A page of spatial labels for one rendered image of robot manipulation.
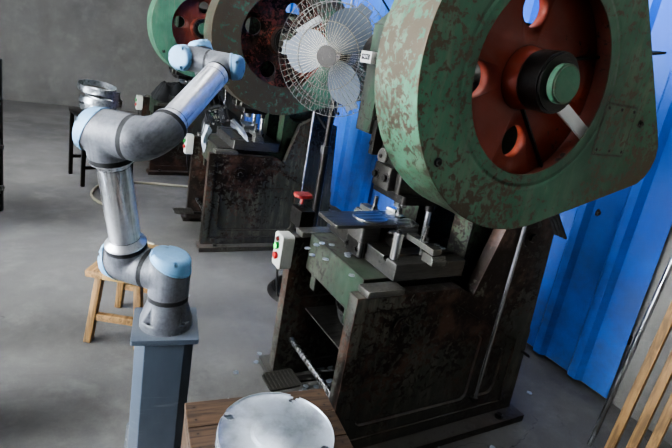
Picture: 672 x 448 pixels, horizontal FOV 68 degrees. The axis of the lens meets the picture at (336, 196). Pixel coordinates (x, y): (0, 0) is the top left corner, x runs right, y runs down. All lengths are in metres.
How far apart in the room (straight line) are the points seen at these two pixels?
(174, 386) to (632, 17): 1.67
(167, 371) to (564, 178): 1.29
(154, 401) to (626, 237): 2.00
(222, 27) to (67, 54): 5.35
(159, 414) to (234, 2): 1.98
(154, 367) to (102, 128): 0.70
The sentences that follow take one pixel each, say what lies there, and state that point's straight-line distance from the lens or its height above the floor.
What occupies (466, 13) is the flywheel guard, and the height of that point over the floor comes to 1.44.
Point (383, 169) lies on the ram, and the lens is 1.71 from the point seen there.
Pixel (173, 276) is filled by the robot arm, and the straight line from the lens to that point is 1.49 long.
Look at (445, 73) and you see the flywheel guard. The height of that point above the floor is 1.30.
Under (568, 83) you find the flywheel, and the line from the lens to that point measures 1.38.
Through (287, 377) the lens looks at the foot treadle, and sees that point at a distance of 1.93.
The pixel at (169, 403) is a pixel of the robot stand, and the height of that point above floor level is 0.22.
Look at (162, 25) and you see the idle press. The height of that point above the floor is 1.30.
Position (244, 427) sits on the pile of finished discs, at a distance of 1.38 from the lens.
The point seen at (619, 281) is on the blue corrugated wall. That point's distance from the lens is 2.60.
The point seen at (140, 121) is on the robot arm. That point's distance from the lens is 1.30.
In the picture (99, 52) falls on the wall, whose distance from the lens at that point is 8.00.
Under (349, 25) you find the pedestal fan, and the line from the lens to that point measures 2.36.
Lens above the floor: 1.30
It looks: 15 degrees down
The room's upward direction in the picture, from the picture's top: 10 degrees clockwise
